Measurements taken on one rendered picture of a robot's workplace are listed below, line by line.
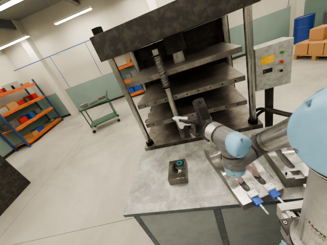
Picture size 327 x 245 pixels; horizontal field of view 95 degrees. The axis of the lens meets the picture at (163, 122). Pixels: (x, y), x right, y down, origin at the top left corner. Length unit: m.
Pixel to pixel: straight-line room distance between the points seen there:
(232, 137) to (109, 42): 1.25
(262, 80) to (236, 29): 6.47
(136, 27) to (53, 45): 7.50
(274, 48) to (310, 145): 1.49
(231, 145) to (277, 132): 0.13
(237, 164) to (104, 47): 1.32
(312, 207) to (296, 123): 0.20
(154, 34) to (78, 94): 7.67
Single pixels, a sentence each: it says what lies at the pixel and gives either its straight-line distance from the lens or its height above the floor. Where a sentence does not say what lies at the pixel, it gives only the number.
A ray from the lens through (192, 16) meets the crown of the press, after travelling 1.37.
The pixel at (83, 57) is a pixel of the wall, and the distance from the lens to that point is 8.21.
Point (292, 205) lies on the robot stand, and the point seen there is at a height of 0.99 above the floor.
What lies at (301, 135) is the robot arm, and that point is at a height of 1.62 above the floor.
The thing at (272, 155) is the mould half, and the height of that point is 0.88.
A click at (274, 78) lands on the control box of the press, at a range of 1.81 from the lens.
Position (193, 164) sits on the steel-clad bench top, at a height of 0.80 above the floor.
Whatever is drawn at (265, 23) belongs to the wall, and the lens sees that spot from 8.69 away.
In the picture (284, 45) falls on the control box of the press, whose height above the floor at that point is 1.43.
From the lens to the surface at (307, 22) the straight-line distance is 8.20.
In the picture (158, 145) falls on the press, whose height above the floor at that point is 0.78.
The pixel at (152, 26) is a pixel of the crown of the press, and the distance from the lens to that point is 1.38.
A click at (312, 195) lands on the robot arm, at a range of 0.41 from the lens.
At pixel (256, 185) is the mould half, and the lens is 1.17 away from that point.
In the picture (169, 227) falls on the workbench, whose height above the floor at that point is 0.46.
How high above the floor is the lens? 1.80
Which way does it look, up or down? 27 degrees down
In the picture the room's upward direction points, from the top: 21 degrees counter-clockwise
